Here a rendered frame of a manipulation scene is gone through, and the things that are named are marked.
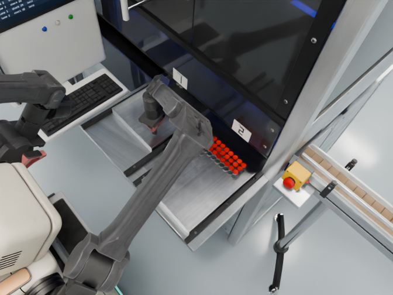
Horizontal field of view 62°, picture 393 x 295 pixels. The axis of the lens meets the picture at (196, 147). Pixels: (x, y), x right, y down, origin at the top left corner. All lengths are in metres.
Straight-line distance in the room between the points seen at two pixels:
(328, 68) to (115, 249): 0.64
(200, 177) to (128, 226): 0.59
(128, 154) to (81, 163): 1.08
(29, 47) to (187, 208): 0.89
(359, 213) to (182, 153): 0.81
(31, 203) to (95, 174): 1.56
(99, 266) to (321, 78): 0.67
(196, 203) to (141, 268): 0.92
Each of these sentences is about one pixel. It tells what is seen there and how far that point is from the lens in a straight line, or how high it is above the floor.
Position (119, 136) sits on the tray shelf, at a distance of 1.36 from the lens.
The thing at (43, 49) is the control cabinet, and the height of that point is 1.03.
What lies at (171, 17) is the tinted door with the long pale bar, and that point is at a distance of 1.24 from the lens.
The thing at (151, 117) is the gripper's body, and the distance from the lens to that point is 1.22.
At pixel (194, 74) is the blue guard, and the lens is 1.26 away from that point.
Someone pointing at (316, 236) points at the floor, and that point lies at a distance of 2.28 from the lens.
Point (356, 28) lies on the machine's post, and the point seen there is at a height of 1.58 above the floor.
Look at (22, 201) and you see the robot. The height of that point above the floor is 1.35.
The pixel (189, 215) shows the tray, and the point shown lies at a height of 0.88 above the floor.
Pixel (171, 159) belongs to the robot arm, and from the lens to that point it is 0.67.
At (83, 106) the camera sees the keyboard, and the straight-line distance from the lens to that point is 1.55.
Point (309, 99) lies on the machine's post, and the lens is 0.94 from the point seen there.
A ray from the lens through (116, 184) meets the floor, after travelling 2.25.
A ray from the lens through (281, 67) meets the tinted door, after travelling 0.96.
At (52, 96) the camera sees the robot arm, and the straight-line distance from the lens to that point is 0.90.
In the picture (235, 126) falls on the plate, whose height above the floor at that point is 1.02.
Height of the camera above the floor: 1.99
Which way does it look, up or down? 57 degrees down
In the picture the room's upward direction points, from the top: 7 degrees clockwise
